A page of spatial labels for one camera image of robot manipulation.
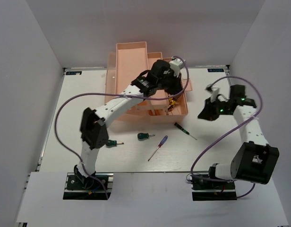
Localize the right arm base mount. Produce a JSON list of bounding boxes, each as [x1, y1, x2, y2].
[[186, 174, 237, 201]]

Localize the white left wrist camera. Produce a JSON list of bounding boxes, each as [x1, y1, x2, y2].
[[169, 58, 185, 77]]

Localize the black green precision screwdriver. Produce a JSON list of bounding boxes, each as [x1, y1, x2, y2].
[[174, 122, 197, 140]]

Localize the dark blue right label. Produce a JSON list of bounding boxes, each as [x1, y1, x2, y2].
[[207, 68, 224, 73]]

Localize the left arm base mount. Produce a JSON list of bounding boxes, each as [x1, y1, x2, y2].
[[63, 173, 113, 201]]

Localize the blue handled screwdriver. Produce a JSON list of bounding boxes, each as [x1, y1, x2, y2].
[[147, 135, 168, 161]]

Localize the yellow black pliers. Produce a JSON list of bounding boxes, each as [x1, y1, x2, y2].
[[148, 109, 169, 117]]

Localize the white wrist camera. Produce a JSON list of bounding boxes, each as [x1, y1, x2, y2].
[[206, 86, 220, 103], [169, 58, 185, 77]]

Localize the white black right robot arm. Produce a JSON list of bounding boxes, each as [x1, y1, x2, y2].
[[198, 85, 279, 189]]

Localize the dark blue corner label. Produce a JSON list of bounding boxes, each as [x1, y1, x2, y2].
[[66, 71, 82, 75]]

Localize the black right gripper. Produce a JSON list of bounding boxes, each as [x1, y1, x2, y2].
[[197, 96, 231, 122]]

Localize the green stubby screwdriver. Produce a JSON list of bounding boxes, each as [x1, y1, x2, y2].
[[106, 140, 124, 147], [137, 133, 155, 141]]

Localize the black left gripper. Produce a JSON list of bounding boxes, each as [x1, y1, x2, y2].
[[157, 70, 184, 96]]

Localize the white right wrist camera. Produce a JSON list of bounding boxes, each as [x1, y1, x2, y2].
[[206, 86, 220, 103]]

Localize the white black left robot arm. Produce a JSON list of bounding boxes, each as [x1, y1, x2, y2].
[[74, 57, 185, 189]]

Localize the yellow long nose pliers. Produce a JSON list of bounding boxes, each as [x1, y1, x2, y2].
[[167, 97, 177, 112]]

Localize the pink plastic toolbox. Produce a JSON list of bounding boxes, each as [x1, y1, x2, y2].
[[104, 41, 193, 123]]

